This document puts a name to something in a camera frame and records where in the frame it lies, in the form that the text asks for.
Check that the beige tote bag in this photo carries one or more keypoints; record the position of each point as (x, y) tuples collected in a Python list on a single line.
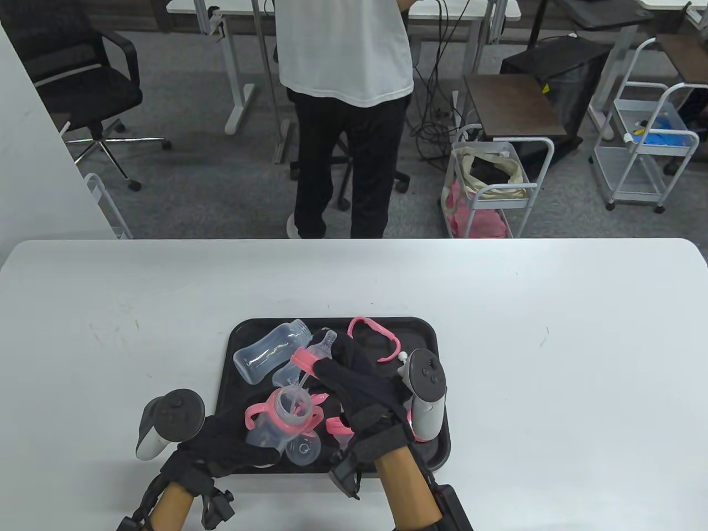
[(517, 177)]

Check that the pink bag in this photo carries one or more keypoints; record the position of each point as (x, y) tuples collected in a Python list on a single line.
[(487, 224)]

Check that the person's left forearm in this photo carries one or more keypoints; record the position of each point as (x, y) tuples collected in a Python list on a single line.
[(168, 509)]

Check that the black high-back office chair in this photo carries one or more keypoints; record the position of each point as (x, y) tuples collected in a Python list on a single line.
[(343, 202)]

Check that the person's left hand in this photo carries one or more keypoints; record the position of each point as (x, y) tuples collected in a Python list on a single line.
[(227, 448)]

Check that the white trolley cart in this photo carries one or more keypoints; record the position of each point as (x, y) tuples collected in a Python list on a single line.
[(498, 203), (630, 166)]

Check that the white desk with legs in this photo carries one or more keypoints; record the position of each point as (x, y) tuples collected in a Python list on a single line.
[(188, 5)]

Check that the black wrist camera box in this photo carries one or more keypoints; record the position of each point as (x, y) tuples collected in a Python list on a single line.
[(451, 506)]

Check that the aluminium frame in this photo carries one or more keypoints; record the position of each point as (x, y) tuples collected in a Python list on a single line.
[(283, 141)]

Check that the clear dome bottle cap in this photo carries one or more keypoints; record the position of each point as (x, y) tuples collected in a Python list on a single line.
[(304, 451)]

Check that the person's right forearm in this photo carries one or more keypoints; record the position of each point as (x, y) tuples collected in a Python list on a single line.
[(409, 492)]

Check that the black desk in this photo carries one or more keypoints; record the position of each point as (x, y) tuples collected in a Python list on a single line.
[(603, 14)]

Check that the black plastic tray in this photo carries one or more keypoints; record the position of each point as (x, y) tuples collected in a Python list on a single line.
[(415, 337)]

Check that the brown side table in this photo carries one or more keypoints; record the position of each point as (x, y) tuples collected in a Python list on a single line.
[(514, 105)]

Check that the blue cloth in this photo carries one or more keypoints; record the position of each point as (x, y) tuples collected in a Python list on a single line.
[(664, 138)]

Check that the clear baby bottle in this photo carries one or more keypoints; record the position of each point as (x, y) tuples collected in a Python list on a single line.
[(285, 376), (265, 437), (260, 357)]

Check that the white partition board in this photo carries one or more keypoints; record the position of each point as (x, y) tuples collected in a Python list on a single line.
[(33, 166)]

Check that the black and white controller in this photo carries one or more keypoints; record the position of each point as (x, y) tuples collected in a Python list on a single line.
[(423, 376), (177, 415)]

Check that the person's right hand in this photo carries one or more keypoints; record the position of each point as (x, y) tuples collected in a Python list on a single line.
[(365, 398)]

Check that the black office chair with armrests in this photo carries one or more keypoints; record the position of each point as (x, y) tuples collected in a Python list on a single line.
[(83, 94)]

